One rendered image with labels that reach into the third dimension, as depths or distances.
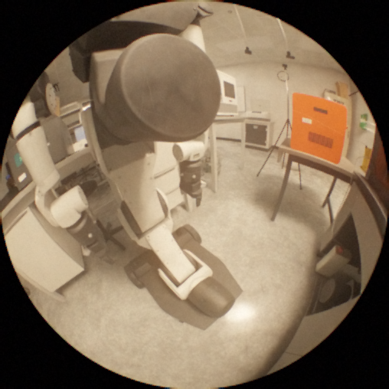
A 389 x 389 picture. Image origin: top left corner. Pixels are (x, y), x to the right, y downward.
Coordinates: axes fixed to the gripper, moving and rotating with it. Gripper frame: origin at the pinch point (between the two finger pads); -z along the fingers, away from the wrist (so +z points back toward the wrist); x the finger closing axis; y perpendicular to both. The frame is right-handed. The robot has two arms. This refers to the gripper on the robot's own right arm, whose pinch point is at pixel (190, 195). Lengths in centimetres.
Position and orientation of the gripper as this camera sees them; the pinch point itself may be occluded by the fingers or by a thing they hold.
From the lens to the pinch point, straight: 59.3
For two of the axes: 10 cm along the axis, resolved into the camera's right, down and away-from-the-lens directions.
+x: -6.9, -5.1, 5.1
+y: -7.2, 4.5, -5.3
